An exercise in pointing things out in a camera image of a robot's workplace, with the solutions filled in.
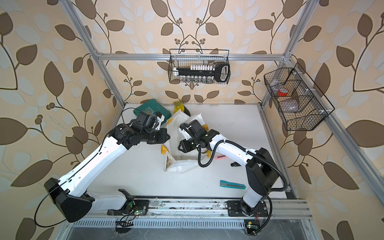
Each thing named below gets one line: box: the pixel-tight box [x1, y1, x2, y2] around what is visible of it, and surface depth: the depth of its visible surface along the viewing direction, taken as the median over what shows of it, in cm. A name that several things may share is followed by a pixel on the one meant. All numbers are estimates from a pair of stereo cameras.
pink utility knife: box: [215, 154, 228, 160], surface depth 94 cm
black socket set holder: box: [176, 62, 230, 82], surface depth 86 cm
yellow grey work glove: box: [173, 100, 191, 117], surface depth 120 cm
